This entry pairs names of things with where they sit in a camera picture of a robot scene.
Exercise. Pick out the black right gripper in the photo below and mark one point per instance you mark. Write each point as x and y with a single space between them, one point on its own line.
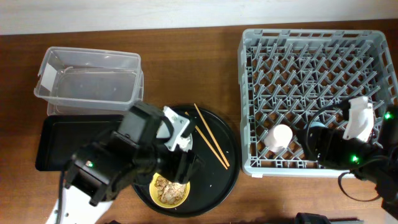
319 135

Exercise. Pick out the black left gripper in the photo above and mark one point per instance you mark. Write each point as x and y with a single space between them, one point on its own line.
175 172

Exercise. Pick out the food scraps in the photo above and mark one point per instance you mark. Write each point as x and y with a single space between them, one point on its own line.
170 193

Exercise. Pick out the yellow bowl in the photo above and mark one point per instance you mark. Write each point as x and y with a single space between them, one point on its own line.
153 194

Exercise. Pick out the pink plastic cup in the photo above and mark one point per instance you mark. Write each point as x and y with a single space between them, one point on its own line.
278 138

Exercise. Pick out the blue plastic cup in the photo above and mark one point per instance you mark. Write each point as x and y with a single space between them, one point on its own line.
316 124

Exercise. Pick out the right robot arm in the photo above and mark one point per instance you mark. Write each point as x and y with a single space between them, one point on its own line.
366 161

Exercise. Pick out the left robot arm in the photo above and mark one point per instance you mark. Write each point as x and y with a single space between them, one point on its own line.
148 141

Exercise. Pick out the grey dishwasher rack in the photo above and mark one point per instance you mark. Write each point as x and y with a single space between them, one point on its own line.
291 76

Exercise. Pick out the lower wooden chopstick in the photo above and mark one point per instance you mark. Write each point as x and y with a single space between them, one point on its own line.
208 146

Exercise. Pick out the wooden chopstick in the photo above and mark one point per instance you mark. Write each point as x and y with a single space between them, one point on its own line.
208 146
214 140

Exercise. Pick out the round black tray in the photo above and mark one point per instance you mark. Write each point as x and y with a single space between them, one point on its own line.
210 185

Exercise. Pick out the upper wooden chopstick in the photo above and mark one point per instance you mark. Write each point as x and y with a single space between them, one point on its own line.
214 140

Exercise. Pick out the black object at bottom edge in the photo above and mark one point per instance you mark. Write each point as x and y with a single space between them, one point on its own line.
309 218

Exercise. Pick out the black rectangular tray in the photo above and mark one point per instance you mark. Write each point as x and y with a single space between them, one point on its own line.
62 135

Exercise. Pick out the clear plastic bin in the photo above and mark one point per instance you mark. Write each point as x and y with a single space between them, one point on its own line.
89 81

